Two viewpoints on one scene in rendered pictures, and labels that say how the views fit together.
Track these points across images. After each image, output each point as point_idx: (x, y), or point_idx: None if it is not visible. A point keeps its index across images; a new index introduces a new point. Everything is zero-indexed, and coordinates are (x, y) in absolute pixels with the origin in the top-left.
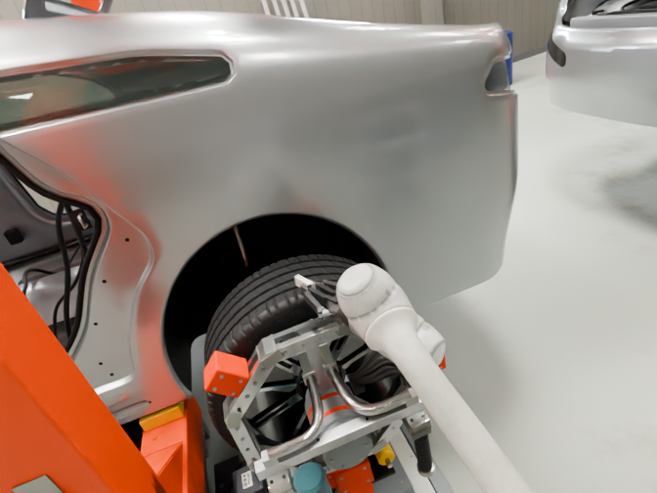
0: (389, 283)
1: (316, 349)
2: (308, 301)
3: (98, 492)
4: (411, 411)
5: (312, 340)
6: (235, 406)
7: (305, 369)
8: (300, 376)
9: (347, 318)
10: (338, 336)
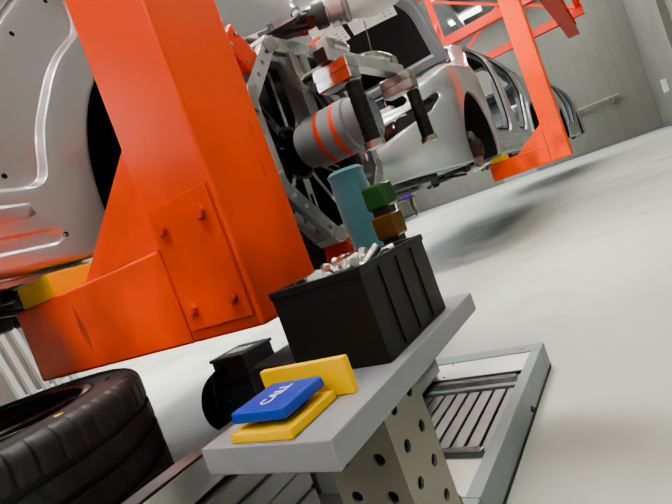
0: None
1: (298, 60)
2: (276, 24)
3: None
4: (397, 68)
5: (294, 46)
6: (250, 79)
7: (297, 71)
8: (278, 135)
9: (321, 3)
10: (310, 56)
